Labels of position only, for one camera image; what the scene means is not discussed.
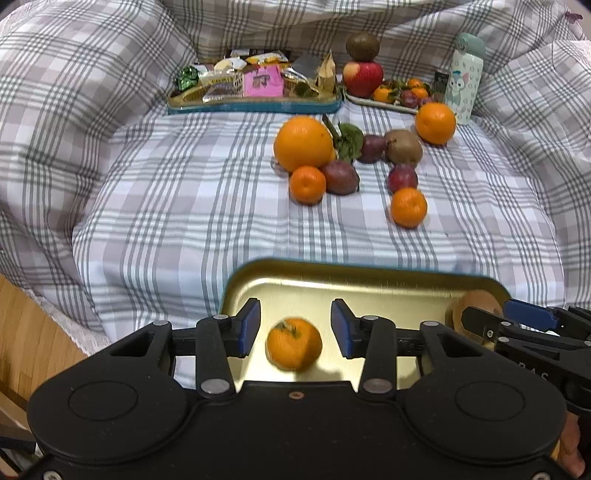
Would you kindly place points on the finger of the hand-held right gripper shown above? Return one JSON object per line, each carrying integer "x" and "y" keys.
{"x": 482, "y": 323}
{"x": 528, "y": 314}

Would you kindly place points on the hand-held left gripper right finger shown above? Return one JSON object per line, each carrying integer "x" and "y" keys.
{"x": 341, "y": 327}

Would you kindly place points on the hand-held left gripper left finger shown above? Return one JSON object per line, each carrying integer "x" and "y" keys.
{"x": 251, "y": 325}

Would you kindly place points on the tan kiwi fruit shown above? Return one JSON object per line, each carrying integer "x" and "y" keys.
{"x": 480, "y": 300}

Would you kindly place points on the gold metal tray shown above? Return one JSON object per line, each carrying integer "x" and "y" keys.
{"x": 369, "y": 295}

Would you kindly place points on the small mandarin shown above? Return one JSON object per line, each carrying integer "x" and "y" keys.
{"x": 294, "y": 344}
{"x": 420, "y": 92}
{"x": 382, "y": 93}
{"x": 408, "y": 207}
{"x": 307, "y": 184}
{"x": 415, "y": 83}

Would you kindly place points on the purple passion fruit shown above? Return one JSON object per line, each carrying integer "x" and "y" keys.
{"x": 340, "y": 177}
{"x": 371, "y": 147}
{"x": 402, "y": 178}

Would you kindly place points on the large orange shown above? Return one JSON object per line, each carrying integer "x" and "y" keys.
{"x": 304, "y": 143}

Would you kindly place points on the round orange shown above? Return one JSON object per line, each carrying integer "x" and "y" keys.
{"x": 435, "y": 123}

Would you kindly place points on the person's right hand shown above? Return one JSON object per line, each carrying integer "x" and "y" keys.
{"x": 571, "y": 447}

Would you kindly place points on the green leafy twig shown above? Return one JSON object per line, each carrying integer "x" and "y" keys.
{"x": 348, "y": 138}

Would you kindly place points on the teal snack tin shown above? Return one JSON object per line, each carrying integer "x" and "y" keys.
{"x": 254, "y": 107}

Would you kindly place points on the white plate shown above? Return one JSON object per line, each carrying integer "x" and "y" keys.
{"x": 392, "y": 107}

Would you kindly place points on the dark red plum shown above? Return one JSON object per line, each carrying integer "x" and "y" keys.
{"x": 408, "y": 98}
{"x": 427, "y": 100}

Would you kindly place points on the clear wrapped biscuit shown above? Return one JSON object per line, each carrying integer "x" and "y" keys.
{"x": 221, "y": 87}

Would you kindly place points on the cartoon print water bottle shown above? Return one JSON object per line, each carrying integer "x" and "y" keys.
{"x": 464, "y": 83}

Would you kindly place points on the green wrapped snack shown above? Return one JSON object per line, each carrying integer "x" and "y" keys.
{"x": 303, "y": 88}

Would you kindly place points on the dark drink can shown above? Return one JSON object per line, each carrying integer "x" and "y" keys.
{"x": 441, "y": 83}

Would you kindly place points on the pink snack packet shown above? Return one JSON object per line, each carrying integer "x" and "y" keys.
{"x": 262, "y": 81}

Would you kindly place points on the red apple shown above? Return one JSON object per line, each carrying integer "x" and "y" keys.
{"x": 364, "y": 78}

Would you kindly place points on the kraft paper packet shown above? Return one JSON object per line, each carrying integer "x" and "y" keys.
{"x": 325, "y": 73}

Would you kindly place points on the green foil candy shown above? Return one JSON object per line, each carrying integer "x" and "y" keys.
{"x": 186, "y": 77}

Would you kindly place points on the white wrapped pastry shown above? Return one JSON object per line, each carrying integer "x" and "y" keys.
{"x": 229, "y": 63}

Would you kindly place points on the silver foil packet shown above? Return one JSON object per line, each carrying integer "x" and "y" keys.
{"x": 305, "y": 62}

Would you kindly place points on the yellow snack packet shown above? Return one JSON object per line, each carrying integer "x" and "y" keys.
{"x": 264, "y": 57}

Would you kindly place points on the dark snack packet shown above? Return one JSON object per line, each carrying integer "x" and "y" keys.
{"x": 240, "y": 50}

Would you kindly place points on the dark brown kiwi fruit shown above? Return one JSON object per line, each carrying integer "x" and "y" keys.
{"x": 363, "y": 46}

